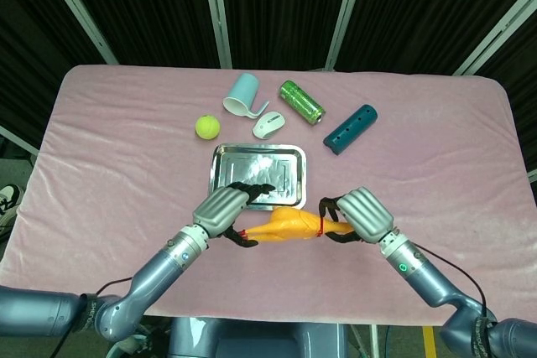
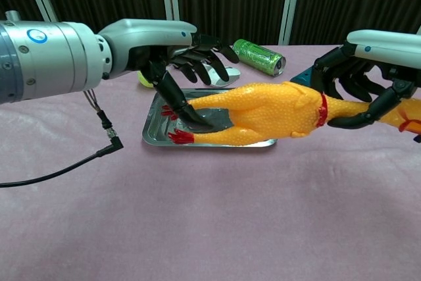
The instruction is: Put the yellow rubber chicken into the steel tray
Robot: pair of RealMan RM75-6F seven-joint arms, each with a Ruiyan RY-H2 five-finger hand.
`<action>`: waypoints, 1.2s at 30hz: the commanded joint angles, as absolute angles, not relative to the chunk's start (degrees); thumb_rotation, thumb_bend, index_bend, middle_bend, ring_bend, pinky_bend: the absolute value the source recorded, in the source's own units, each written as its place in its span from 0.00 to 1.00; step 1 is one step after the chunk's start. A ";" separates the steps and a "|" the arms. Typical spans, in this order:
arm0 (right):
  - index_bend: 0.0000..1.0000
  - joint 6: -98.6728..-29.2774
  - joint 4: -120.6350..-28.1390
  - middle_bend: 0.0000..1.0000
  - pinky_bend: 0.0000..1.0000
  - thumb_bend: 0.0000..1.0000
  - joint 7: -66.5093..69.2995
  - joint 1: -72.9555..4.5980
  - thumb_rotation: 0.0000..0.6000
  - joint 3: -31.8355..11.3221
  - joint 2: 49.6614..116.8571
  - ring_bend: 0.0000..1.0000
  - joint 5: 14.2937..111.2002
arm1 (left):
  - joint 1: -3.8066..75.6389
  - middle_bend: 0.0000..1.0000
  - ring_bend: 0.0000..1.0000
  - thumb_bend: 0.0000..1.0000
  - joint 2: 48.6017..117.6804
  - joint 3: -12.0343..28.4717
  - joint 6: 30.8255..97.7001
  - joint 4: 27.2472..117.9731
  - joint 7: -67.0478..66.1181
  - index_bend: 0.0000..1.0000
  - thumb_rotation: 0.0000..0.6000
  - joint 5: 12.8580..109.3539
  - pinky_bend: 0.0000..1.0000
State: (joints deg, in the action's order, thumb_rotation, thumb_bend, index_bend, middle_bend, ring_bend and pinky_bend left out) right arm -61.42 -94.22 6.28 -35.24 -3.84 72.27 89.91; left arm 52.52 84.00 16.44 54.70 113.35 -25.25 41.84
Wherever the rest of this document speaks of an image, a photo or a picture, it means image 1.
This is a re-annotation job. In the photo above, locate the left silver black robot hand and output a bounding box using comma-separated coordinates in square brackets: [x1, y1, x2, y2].
[191, 181, 276, 248]

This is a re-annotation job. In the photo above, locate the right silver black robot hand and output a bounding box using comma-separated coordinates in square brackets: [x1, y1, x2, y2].
[318, 187, 395, 246]

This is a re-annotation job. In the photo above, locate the yellow rubber chicken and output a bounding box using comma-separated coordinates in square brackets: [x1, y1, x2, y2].
[239, 206, 356, 246]

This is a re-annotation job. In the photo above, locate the rectangular metal tray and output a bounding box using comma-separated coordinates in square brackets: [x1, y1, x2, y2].
[207, 143, 310, 211]

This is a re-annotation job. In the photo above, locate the yellow-green tennis ball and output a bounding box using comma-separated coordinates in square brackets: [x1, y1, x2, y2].
[195, 114, 222, 141]

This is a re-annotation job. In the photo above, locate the teal cylindrical holder with holes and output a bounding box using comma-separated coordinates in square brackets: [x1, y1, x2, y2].
[322, 103, 378, 157]

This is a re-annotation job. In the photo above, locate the pink velvet table cloth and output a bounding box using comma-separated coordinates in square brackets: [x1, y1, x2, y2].
[0, 64, 537, 329]

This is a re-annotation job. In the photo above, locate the white grey computer mouse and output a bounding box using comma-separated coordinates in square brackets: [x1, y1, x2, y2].
[252, 111, 287, 140]

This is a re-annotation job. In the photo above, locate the light blue plastic cup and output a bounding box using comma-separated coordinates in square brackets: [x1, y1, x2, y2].
[222, 72, 270, 120]

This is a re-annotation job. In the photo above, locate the green drink can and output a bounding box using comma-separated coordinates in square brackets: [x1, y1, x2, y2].
[279, 80, 326, 127]

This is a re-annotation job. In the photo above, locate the blue-grey robot torso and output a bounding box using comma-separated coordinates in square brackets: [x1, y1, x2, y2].
[167, 316, 349, 358]

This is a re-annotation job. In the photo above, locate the white black sneaker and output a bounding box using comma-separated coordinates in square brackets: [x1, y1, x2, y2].
[0, 184, 25, 229]

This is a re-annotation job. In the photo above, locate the black pleated curtain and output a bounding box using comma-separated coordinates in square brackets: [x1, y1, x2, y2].
[0, 0, 537, 174]

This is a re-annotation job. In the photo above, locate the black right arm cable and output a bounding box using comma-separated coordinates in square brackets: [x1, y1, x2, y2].
[413, 243, 490, 319]

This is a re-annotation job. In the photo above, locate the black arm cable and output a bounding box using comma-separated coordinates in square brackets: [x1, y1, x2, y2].
[50, 276, 135, 358]
[413, 243, 490, 319]

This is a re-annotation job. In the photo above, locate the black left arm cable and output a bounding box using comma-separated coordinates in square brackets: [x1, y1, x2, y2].
[50, 276, 135, 358]

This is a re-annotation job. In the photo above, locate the black velcro arm strap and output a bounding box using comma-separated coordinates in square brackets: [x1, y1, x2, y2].
[470, 314, 499, 355]
[78, 293, 101, 330]

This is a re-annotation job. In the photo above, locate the white metal frame post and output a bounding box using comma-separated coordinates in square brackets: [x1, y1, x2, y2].
[0, 125, 41, 158]
[200, 0, 233, 69]
[452, 0, 537, 77]
[35, 0, 119, 65]
[325, 0, 370, 70]

